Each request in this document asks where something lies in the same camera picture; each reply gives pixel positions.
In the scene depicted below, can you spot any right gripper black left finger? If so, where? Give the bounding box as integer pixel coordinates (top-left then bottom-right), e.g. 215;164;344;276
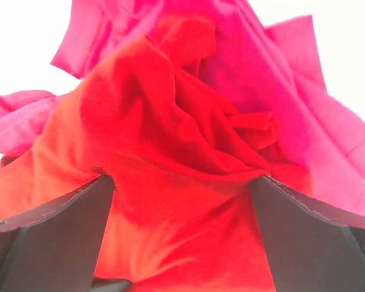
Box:
0;176;114;291

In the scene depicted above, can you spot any magenta t shirt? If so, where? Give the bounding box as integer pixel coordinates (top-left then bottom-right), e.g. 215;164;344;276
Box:
0;1;365;217

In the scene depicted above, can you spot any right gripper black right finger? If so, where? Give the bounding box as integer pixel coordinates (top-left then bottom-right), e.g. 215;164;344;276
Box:
250;176;365;292

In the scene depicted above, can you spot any red t shirt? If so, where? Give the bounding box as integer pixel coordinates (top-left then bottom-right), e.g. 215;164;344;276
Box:
0;15;311;291

